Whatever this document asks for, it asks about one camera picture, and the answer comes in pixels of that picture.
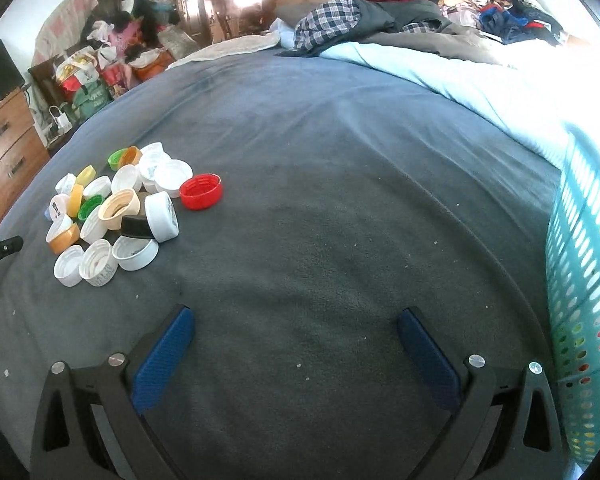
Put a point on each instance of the green fabric bag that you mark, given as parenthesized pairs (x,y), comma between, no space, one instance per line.
(90,99)

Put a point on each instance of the light blue bed sheet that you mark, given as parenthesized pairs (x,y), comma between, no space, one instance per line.
(534,93)

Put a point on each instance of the plaid shirt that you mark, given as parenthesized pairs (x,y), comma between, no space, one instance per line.
(329,21)

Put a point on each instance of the lime green cap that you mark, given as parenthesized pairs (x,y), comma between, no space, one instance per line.
(114,159)

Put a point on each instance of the wooden dresser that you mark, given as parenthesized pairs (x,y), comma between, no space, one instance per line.
(22,153)

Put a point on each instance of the teal laundry basket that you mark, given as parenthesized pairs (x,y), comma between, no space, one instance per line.
(572,256)

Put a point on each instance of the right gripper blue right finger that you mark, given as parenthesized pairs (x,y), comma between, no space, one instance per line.
(440,368)

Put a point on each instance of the orange cap right pile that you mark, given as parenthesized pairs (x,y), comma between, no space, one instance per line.
(64,239)

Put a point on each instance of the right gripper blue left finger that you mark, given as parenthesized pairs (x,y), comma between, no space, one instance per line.
(155,358)

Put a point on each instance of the grey bed blanket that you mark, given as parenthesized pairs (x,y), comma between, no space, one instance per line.
(349,195)

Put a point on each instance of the pile of clothes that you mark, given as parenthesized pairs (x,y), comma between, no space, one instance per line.
(470,2)

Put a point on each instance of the black cap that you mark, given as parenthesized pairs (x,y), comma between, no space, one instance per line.
(136,226)

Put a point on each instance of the pale yellow cap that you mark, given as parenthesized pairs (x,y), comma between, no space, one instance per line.
(86,176)

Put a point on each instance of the cluttered wooden side table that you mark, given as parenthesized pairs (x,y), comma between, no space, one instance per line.
(61,76)

